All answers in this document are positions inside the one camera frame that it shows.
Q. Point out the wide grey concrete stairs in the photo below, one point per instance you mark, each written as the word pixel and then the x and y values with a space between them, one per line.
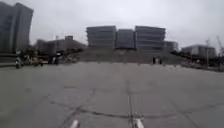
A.
pixel 126 56

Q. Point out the grey concrete paved plaza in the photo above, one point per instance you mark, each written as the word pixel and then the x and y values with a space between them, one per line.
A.
pixel 110 90

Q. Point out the grey multi-storey block building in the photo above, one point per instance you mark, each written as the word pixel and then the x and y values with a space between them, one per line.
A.
pixel 101 36

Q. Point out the person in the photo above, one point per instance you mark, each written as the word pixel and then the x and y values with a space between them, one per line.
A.
pixel 154 60
pixel 160 61

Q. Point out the low dark building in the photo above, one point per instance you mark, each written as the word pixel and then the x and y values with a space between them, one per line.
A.
pixel 63 45

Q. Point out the small grey building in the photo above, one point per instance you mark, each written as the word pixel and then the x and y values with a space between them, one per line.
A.
pixel 170 45

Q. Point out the robot's own part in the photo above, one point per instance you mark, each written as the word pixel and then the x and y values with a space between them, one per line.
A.
pixel 74 124
pixel 139 123

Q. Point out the row of parked scooters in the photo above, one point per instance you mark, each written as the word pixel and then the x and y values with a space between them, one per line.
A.
pixel 35 60

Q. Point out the low grey building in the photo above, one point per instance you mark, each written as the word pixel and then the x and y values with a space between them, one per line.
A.
pixel 200 50

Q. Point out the tall grey glass building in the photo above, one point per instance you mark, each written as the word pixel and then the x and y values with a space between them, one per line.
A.
pixel 15 26

